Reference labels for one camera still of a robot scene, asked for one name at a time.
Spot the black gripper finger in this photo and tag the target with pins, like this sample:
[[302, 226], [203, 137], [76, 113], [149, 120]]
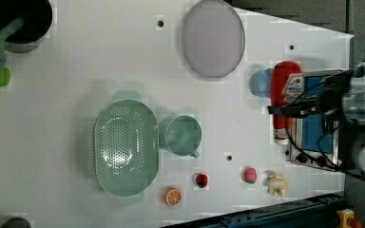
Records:
[[292, 111]]

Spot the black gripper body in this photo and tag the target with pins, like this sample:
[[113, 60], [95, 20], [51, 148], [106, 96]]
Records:
[[324, 90]]

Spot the red plush ketchup bottle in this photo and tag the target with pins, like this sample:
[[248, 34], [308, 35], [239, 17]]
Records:
[[280, 75]]

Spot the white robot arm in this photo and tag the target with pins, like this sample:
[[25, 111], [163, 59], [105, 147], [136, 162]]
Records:
[[353, 101]]

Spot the mint green strainer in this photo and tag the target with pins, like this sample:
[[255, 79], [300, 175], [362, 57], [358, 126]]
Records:
[[126, 147]]

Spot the black toaster oven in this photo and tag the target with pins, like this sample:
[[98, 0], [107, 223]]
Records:
[[314, 141]]

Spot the blue bowl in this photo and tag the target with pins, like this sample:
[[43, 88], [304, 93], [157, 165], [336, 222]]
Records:
[[260, 83]]

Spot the yellow banana toy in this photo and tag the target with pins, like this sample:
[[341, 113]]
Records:
[[276, 184]]

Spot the pink peach toy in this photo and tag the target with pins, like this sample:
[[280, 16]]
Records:
[[250, 175]]

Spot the dark blue crate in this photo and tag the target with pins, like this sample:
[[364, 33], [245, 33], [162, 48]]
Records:
[[315, 212]]

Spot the lilac oval plate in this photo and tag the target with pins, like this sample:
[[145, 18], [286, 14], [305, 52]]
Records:
[[213, 38]]

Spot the red strawberry toy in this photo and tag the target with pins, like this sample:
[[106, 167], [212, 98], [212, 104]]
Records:
[[201, 180]]

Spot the mint green mug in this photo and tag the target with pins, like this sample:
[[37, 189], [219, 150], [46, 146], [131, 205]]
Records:
[[180, 135]]

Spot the orange slice toy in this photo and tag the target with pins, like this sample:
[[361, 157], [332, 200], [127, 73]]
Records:
[[172, 196]]

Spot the black cooking pot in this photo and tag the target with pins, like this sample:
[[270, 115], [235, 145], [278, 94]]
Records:
[[31, 20]]

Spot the black cylinder table post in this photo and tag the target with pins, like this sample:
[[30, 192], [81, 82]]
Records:
[[16, 223]]

